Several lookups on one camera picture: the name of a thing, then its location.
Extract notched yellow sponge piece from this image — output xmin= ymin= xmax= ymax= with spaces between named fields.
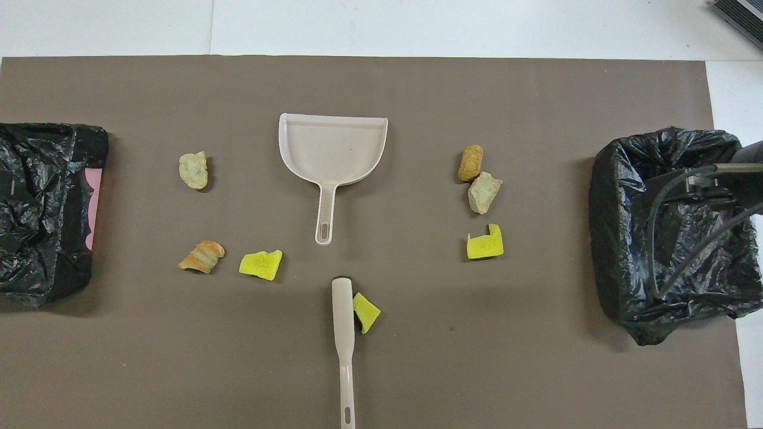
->
xmin=466 ymin=223 xmax=504 ymax=260

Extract pink bin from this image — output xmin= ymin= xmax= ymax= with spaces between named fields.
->
xmin=85 ymin=168 xmax=103 ymax=251

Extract black trash bag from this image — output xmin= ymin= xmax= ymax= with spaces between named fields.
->
xmin=0 ymin=123 xmax=110 ymax=308
xmin=589 ymin=126 xmax=763 ymax=346

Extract orange striped croissant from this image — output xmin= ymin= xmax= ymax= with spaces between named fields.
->
xmin=178 ymin=240 xmax=226 ymax=275

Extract beige plastic dustpan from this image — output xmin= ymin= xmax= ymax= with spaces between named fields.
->
xmin=278 ymin=113 xmax=389 ymax=246

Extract brown paper table mat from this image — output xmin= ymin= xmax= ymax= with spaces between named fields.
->
xmin=0 ymin=55 xmax=749 ymax=429

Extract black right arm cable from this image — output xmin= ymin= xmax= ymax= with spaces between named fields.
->
xmin=647 ymin=167 xmax=763 ymax=299

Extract brown bread roll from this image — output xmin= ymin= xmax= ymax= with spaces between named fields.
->
xmin=457 ymin=144 xmax=484 ymax=183

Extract beige brush black bristles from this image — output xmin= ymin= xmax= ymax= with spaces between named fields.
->
xmin=331 ymin=277 xmax=356 ymax=429

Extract dark ribbed grille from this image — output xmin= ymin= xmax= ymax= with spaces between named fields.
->
xmin=708 ymin=0 xmax=763 ymax=49

